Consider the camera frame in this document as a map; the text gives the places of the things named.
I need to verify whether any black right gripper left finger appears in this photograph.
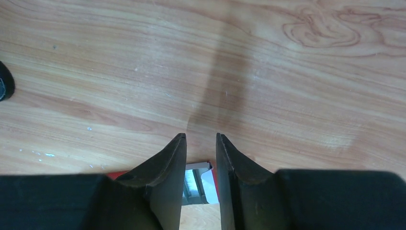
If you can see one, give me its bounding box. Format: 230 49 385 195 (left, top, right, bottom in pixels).
0 133 187 230

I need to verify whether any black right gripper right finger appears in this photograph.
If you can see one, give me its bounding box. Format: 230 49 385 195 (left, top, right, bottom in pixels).
216 134 406 230

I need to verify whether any red white staple box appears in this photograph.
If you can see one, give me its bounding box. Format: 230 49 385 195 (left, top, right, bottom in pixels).
106 161 220 206

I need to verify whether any black stapler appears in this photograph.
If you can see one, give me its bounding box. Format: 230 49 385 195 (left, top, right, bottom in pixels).
0 62 15 101

